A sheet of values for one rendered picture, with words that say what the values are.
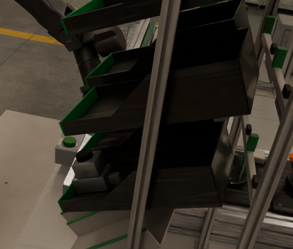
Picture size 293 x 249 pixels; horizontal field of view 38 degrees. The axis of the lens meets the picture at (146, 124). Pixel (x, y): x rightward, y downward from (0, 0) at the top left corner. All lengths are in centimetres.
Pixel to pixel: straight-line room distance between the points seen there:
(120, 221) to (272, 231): 46
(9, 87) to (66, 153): 232
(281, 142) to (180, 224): 66
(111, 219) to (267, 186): 40
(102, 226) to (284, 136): 50
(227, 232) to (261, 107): 82
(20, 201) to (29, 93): 227
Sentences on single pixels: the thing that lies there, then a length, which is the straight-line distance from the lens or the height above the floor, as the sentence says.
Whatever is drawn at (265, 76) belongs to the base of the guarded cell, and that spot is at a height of 86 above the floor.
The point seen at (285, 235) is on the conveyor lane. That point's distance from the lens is 120.
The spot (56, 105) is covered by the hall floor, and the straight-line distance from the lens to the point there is 332.
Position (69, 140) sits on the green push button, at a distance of 128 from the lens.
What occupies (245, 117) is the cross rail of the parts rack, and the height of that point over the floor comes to 131.
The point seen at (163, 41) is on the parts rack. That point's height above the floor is 154.
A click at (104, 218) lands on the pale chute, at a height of 107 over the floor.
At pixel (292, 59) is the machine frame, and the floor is 104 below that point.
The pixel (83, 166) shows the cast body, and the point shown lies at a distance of 74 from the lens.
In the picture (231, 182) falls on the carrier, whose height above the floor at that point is 99.
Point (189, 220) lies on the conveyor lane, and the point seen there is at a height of 92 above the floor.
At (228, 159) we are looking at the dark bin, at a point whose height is 133.
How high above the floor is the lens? 173
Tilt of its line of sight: 33 degrees down
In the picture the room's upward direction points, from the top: 9 degrees clockwise
